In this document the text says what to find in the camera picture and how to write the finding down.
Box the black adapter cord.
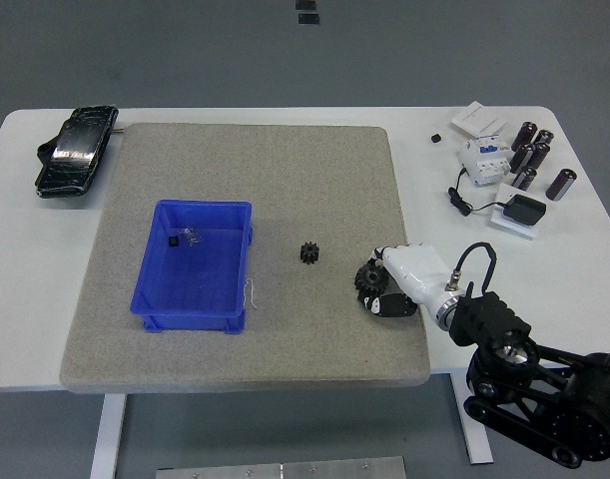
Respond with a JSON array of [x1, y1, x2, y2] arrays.
[[447, 168, 508, 218]]

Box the white table leg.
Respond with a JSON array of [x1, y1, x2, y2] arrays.
[[89, 392, 128, 479], [449, 371, 495, 465]]

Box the white flat plate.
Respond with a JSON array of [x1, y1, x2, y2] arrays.
[[489, 182, 540, 240]]

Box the blue plastic box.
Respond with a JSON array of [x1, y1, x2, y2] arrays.
[[129, 199, 255, 334]]

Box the large black gear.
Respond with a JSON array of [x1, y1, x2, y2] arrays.
[[354, 262, 396, 303]]

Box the black power adapter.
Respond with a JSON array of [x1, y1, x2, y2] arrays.
[[503, 194, 547, 227]]

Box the grey-brown felt mat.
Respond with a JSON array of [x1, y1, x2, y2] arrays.
[[59, 123, 431, 393]]

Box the white switch panel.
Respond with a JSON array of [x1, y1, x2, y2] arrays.
[[451, 101, 508, 139]]

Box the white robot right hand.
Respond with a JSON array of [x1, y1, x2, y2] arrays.
[[356, 241, 461, 320]]

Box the black pouch case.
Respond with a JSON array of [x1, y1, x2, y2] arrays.
[[33, 104, 120, 200]]

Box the silver metal plate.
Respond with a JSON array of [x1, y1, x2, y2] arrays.
[[156, 456, 405, 479]]

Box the white circuit breaker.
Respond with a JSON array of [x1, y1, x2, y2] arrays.
[[457, 133, 513, 189]]

